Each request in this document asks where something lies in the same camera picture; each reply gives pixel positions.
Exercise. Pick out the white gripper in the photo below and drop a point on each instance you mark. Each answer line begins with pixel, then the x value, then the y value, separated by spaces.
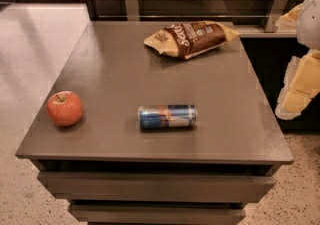
pixel 310 22

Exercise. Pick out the blue silver redbull can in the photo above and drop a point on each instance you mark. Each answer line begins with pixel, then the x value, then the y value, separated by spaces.
pixel 167 116

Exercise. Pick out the brown yellow chips bag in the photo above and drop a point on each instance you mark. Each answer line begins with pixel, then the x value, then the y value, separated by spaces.
pixel 189 39

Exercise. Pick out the lower grey drawer front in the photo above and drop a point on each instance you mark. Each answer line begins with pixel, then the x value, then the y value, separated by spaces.
pixel 135 215

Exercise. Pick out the grey drawer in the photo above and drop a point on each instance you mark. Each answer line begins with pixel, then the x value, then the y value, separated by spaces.
pixel 156 187
pixel 135 215

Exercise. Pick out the grey drawer cabinet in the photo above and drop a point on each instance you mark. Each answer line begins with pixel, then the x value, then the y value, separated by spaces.
pixel 162 141

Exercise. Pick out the red apple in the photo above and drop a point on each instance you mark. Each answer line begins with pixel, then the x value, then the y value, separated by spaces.
pixel 64 108

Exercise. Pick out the upper grey drawer front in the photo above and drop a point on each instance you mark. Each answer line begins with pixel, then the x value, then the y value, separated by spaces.
pixel 156 187

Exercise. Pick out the right metal bracket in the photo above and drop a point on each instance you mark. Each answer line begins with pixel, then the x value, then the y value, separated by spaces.
pixel 275 11

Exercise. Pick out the metal bracket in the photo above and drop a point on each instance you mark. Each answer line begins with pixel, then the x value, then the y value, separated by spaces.
pixel 132 10
pixel 275 11

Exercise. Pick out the left metal bracket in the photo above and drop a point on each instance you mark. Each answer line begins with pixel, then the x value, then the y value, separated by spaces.
pixel 132 10

